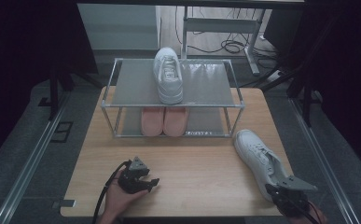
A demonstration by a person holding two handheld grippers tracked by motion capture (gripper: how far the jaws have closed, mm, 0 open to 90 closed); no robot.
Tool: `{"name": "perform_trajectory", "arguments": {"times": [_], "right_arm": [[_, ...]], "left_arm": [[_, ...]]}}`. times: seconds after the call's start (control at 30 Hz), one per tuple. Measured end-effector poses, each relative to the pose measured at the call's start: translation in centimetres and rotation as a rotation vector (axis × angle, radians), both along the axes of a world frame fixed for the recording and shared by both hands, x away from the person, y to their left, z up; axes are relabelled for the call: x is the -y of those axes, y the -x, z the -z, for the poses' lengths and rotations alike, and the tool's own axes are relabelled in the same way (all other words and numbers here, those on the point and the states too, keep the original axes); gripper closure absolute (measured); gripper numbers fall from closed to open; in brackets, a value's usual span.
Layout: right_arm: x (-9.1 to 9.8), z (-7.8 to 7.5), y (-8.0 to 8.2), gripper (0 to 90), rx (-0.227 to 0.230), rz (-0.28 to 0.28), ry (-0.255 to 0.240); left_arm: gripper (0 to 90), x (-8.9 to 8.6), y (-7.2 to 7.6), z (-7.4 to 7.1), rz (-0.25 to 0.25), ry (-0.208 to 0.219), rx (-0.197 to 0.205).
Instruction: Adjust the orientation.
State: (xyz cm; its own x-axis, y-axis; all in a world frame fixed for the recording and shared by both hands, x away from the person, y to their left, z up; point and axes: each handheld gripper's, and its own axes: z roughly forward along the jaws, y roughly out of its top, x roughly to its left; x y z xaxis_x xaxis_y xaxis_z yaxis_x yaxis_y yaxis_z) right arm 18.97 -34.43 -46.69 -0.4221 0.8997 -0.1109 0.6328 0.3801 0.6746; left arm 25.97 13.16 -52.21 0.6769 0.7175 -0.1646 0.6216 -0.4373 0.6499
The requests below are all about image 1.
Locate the person's right hand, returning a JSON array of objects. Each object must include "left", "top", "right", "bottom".
[{"left": 291, "top": 201, "right": 329, "bottom": 224}]

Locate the person's left hand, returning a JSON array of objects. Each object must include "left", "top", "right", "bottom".
[{"left": 104, "top": 170, "right": 150, "bottom": 219}]

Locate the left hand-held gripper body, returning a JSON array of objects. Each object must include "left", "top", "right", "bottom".
[{"left": 117, "top": 156, "right": 153, "bottom": 195}]

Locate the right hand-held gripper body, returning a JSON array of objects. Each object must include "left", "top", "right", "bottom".
[{"left": 267, "top": 175, "right": 319, "bottom": 218}]

